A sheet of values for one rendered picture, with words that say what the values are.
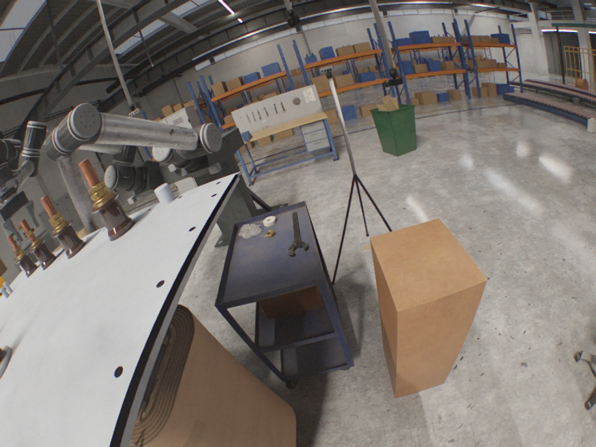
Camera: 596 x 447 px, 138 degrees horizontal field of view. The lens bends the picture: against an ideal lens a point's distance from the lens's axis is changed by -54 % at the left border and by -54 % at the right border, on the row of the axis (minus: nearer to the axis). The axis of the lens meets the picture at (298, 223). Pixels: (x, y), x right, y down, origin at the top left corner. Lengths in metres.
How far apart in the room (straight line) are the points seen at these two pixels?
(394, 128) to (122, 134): 3.73
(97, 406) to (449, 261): 0.88
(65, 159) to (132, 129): 0.35
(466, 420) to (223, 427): 1.24
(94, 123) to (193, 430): 1.05
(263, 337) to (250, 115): 4.59
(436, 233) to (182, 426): 0.97
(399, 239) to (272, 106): 4.56
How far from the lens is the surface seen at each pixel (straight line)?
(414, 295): 0.75
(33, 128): 1.96
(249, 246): 1.25
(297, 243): 1.10
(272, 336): 1.29
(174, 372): 0.66
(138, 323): 0.30
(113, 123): 1.16
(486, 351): 1.75
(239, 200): 2.80
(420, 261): 0.85
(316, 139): 4.61
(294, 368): 1.60
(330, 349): 1.59
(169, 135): 1.38
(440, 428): 1.55
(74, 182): 1.27
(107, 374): 0.29
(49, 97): 10.15
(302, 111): 5.20
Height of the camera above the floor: 1.51
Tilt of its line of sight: 30 degrees down
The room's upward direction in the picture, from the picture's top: 20 degrees counter-clockwise
